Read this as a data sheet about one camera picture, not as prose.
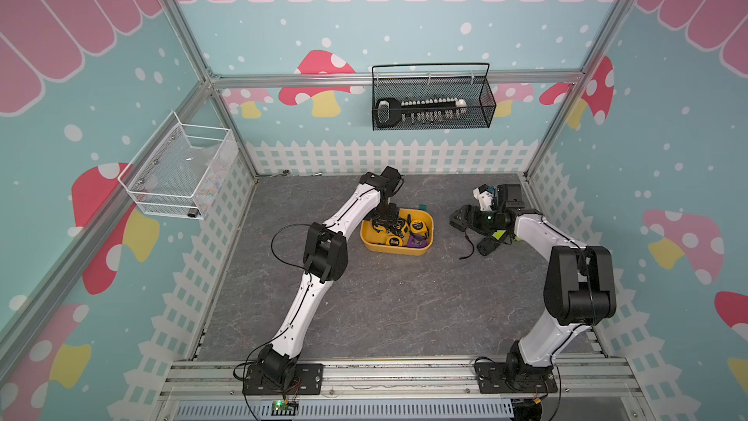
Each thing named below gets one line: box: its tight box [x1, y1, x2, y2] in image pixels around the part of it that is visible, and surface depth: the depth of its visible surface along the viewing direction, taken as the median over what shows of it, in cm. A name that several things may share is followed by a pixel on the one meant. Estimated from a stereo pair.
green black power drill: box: [476, 229, 509, 257], surface depth 98 cm
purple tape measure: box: [407, 233, 428, 249], surface depth 99 cm
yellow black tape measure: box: [385, 233, 404, 247], surface depth 100 cm
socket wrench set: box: [375, 97, 468, 129], surface depth 91 cm
